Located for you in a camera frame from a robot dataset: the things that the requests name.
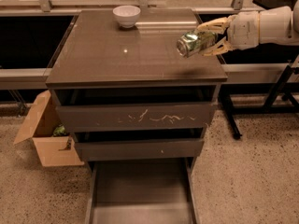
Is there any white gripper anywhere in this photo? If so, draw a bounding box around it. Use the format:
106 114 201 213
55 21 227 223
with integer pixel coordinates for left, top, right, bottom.
196 11 259 56

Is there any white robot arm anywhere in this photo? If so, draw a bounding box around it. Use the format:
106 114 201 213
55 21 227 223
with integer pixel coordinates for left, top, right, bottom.
195 4 299 56

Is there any grey drawer cabinet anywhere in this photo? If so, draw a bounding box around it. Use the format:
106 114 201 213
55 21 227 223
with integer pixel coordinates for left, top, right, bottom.
45 8 228 224

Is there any grey middle drawer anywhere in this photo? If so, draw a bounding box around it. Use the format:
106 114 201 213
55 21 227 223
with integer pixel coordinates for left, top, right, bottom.
75 128 204 161

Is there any grey drawer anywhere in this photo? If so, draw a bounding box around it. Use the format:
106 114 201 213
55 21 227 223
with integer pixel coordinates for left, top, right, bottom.
84 158 200 224
55 85 216 133
75 128 204 161

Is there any grey top drawer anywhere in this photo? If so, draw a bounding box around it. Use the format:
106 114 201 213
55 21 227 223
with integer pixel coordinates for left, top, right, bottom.
55 85 216 133

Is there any grey bottom drawer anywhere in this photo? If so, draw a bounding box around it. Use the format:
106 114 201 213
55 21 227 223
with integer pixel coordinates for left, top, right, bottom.
84 158 200 224

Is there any black side table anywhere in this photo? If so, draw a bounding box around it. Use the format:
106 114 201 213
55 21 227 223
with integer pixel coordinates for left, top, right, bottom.
218 0 299 140

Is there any white ceramic bowl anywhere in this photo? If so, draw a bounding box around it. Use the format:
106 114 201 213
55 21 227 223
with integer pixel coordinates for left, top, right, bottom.
113 6 141 28

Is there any green item in box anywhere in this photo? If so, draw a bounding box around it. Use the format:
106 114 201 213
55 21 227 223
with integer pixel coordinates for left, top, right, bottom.
52 124 67 137

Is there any open cardboard box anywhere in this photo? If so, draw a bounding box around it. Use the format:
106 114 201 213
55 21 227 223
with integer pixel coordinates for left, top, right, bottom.
14 91 84 167

